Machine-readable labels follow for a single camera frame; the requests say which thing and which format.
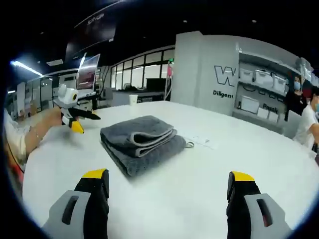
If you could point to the grey towel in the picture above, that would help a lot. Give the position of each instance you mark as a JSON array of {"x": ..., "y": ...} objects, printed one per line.
[{"x": 149, "y": 124}]

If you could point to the person's left hand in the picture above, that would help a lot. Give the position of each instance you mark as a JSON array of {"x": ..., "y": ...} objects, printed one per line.
[{"x": 52, "y": 119}]

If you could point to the computer monitor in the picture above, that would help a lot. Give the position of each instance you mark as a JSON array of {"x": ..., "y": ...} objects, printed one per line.
[{"x": 87, "y": 74}]

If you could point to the white paper cup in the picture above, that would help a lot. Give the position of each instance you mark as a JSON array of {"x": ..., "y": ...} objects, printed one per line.
[{"x": 133, "y": 99}]

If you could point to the long ceiling light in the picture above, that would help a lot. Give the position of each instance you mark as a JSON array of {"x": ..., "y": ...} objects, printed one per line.
[{"x": 26, "y": 67}]

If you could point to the dark counter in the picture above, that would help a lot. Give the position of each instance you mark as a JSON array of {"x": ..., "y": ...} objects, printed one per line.
[{"x": 139, "y": 95}]

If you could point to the dark hanging banner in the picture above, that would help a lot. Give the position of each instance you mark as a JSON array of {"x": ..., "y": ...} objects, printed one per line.
[{"x": 94, "y": 32}]

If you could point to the pink cloth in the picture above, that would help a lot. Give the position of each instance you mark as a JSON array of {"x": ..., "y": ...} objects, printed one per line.
[{"x": 170, "y": 71}]

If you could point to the shelf with white bins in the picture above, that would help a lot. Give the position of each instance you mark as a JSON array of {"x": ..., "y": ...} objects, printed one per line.
[{"x": 263, "y": 77}]

